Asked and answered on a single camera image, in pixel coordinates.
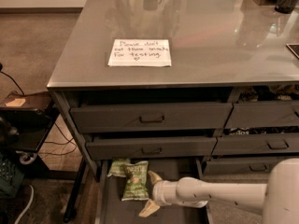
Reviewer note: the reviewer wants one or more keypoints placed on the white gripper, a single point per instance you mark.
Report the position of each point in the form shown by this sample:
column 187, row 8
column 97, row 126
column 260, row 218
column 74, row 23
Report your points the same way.
column 159, row 192

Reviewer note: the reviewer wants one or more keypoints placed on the green jalapeno chip bag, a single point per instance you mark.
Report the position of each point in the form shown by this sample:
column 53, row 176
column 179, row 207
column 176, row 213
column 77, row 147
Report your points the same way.
column 136, row 181

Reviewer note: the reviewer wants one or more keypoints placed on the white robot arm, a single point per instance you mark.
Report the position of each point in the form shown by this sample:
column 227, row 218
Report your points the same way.
column 276, row 201

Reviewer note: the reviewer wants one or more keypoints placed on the bottom left open drawer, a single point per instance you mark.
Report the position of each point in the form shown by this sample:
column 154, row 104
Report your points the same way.
column 112, row 210

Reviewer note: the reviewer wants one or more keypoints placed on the middle left grey drawer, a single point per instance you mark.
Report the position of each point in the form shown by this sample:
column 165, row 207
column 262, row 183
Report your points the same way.
column 155, row 147

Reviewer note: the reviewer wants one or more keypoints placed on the grey drawer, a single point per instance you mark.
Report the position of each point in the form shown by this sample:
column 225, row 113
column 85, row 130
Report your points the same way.
column 149, row 117
column 257, row 144
column 254, row 165
column 155, row 147
column 264, row 114

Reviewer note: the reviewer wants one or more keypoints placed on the top left grey drawer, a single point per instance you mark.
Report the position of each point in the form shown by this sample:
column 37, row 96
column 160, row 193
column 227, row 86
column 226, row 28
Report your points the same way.
column 149, row 117

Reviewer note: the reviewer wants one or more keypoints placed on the middle right grey drawer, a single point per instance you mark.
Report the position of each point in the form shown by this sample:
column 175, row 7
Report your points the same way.
column 257, row 144

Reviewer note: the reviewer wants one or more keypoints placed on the bottom right grey drawer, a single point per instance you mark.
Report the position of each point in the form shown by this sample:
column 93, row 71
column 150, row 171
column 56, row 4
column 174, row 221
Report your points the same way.
column 254, row 165

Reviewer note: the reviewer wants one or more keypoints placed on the grey cabinet with counter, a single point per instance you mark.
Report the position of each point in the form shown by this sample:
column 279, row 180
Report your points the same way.
column 218, row 48

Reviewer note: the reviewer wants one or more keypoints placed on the top right grey drawer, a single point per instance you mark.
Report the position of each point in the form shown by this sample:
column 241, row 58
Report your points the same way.
column 264, row 114

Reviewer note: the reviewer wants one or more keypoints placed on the dark tablet on counter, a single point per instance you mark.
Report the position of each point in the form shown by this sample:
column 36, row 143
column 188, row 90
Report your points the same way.
column 294, row 49

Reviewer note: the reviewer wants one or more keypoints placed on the snack bags in right drawers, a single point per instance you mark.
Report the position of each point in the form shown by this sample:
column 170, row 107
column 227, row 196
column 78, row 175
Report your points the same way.
column 267, row 93

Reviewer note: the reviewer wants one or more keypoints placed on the white handwritten paper note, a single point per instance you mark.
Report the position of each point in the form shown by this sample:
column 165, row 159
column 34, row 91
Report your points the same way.
column 140, row 53

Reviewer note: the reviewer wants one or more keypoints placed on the black side cart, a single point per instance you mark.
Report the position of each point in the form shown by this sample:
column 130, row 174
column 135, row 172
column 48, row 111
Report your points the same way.
column 26, row 121

